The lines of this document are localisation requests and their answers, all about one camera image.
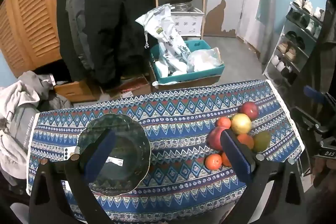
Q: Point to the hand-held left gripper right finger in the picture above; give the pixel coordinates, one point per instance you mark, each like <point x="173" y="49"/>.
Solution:
<point x="236" y="158"/>

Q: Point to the person's right hand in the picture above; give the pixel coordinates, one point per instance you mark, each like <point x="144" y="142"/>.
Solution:
<point x="321" y="172"/>

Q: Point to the flat red cardboard box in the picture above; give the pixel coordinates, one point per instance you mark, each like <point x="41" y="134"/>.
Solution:
<point x="131" y="87"/>

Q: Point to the blue patterned tablecloth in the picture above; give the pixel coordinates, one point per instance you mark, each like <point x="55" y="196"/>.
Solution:
<point x="178" y="119"/>

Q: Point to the clear plastic bag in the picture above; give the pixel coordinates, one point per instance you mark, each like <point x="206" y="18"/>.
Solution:
<point x="204" y="60"/>

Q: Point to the green glass plate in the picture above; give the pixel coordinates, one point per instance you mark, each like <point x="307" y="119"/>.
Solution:
<point x="131" y="134"/>

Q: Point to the group of shoes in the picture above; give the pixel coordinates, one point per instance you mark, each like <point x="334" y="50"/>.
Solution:
<point x="291" y="52"/>

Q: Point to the teal box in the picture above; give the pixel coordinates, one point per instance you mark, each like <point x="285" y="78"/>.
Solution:
<point x="191" y="77"/>

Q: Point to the white plastic basket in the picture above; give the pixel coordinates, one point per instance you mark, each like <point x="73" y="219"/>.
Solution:
<point x="189" y="23"/>

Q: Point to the white shoe rack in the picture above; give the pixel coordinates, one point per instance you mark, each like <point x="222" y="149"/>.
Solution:
<point x="282" y="37"/>

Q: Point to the dark red apple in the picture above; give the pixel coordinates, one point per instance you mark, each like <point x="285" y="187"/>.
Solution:
<point x="249" y="109"/>

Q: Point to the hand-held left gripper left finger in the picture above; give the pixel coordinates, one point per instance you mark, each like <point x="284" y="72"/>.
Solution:
<point x="101" y="153"/>

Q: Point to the grey clothes pile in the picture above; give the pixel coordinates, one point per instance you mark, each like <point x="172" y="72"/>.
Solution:
<point x="18" y="108"/>

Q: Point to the metal sieve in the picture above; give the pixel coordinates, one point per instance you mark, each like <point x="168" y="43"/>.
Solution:
<point x="182" y="5"/>

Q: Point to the black jacket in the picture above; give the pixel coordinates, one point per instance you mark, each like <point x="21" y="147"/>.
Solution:
<point x="113" y="16"/>

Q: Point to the small orange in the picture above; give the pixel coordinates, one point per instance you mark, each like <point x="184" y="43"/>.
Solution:
<point x="223" y="122"/>

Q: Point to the large red apple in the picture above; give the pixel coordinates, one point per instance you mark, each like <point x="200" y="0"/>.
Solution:
<point x="214" y="138"/>

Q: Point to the cardboard box on floor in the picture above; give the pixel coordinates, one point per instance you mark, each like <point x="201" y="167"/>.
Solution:
<point x="76" y="91"/>

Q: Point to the yellow red apple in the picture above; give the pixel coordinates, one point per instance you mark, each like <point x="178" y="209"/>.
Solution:
<point x="240" y="123"/>

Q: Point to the white printed bag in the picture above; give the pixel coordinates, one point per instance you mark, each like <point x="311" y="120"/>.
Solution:
<point x="168" y="37"/>

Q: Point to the white phone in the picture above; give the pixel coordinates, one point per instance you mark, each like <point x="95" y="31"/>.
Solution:
<point x="70" y="151"/>

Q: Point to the grey coat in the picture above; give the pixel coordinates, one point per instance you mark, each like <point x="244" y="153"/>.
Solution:
<point x="76" y="3"/>

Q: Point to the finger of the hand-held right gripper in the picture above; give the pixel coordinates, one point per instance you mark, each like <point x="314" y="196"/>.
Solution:
<point x="309" y="120"/>
<point x="313" y="94"/>

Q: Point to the wooden louvered cabinet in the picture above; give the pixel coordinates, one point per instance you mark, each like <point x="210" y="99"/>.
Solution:
<point x="31" y="16"/>

